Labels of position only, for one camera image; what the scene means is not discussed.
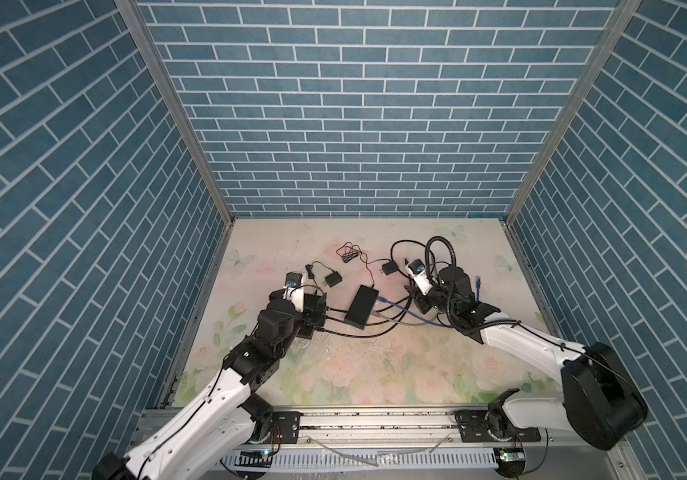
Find black network switch blue ports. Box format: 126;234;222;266
297;326;314;340

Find black ethernet cable gold plug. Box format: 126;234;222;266
317;238;441;340

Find blue ethernet cable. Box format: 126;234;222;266
377;277;483;329

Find black power adapter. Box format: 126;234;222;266
335;241;399;289
304;261;342;293

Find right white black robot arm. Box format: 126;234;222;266
407;260;649;451

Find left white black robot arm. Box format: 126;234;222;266
91;287;326;479

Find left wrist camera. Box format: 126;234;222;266
283;271;305;312

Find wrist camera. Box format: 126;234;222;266
407;259;433;296
283;271;305;312

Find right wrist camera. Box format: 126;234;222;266
407;259;433;296

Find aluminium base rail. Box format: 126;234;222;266
114;404;645;480

